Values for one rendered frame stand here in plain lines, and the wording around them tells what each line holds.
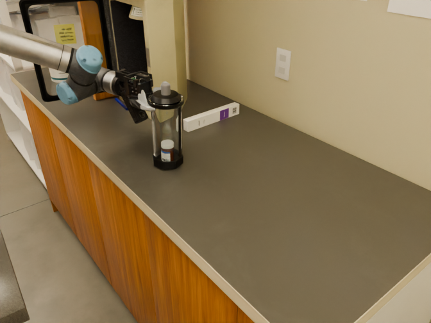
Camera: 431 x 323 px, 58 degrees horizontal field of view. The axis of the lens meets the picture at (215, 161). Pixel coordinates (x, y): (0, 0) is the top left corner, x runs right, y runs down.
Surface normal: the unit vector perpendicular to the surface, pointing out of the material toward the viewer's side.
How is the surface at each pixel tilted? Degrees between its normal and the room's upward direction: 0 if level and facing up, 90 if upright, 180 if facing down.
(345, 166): 0
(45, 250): 0
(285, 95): 90
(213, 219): 0
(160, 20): 90
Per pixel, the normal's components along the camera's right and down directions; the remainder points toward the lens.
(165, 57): 0.62, 0.40
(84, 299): 0.00, -0.86
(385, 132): -0.79, 0.32
